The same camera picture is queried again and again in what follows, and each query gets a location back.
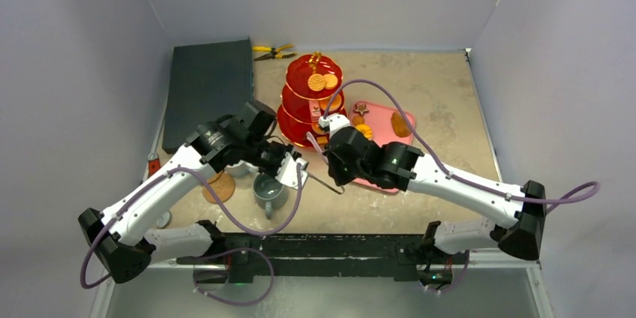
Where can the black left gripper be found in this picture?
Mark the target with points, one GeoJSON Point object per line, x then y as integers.
{"type": "Point", "coordinates": [283, 150]}

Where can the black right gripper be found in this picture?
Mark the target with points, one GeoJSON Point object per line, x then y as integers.
{"type": "Point", "coordinates": [334, 151]}

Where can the orange glazed donut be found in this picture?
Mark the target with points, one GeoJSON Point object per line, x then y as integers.
{"type": "Point", "coordinates": [331, 104]}

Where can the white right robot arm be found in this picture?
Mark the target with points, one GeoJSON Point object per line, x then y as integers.
{"type": "Point", "coordinates": [512, 216]}

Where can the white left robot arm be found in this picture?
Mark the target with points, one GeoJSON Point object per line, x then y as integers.
{"type": "Point", "coordinates": [123, 236]}

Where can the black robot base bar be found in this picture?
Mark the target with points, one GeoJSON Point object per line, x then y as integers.
{"type": "Point", "coordinates": [401, 257]}

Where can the yellow glazed donut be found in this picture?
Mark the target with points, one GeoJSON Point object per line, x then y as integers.
{"type": "Point", "coordinates": [365, 130]}

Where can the white ceramic mug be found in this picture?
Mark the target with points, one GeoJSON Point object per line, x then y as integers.
{"type": "Point", "coordinates": [241, 169]}

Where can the small brown swirl cookie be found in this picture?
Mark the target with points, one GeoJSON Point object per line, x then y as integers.
{"type": "Point", "coordinates": [357, 120]}

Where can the pink serving tray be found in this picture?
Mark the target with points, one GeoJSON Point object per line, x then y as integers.
{"type": "Point", "coordinates": [378, 119]}

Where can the chocolate star cookie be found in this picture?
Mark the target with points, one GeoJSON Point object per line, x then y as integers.
{"type": "Point", "coordinates": [360, 109]}

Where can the brown croissant bread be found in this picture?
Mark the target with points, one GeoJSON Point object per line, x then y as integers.
{"type": "Point", "coordinates": [400, 126]}

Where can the dark grey box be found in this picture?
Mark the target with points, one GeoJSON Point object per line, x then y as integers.
{"type": "Point", "coordinates": [206, 81]}

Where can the grey ceramic mug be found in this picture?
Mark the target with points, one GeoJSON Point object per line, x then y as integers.
{"type": "Point", "coordinates": [269, 194]}

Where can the round yellow cracker bottom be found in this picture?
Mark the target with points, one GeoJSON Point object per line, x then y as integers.
{"type": "Point", "coordinates": [331, 81]}

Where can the round yellow cracker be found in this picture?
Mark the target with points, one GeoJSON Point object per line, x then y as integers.
{"type": "Point", "coordinates": [331, 81]}
{"type": "Point", "coordinates": [316, 82]}

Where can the round yellow cracker top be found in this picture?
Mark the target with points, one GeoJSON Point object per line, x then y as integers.
{"type": "Point", "coordinates": [316, 82]}

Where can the red three-tier cake stand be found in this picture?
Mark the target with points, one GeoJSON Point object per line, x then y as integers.
{"type": "Point", "coordinates": [293, 116]}

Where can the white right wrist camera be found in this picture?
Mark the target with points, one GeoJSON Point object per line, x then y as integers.
{"type": "Point", "coordinates": [331, 124]}

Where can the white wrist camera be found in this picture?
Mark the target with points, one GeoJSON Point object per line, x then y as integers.
{"type": "Point", "coordinates": [331, 124]}
{"type": "Point", "coordinates": [292, 171]}

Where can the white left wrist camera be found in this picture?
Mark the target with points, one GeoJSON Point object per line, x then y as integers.
{"type": "Point", "coordinates": [292, 171]}

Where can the red handled wrench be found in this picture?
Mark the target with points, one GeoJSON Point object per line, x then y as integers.
{"type": "Point", "coordinates": [153, 164]}

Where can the yellow handled pliers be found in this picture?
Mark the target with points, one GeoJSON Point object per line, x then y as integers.
{"type": "Point", "coordinates": [274, 52]}

